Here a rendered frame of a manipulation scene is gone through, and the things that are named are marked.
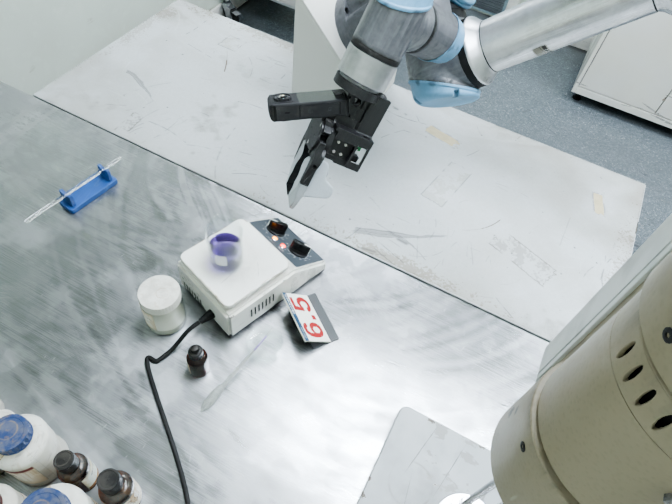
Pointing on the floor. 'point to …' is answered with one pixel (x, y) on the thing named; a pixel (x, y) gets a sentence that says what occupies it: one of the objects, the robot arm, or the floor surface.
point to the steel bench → (26, 334)
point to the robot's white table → (282, 55)
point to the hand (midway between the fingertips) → (288, 192)
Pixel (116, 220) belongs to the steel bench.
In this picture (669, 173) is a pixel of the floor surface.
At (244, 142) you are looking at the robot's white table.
